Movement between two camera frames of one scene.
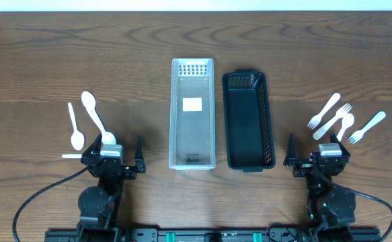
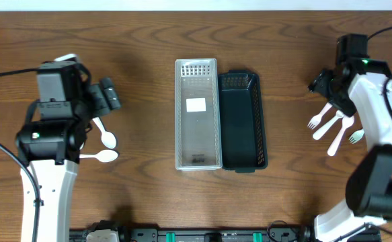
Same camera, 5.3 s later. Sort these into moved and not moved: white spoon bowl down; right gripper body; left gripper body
Moved: left gripper body; right gripper body
Not moved: white spoon bowl down
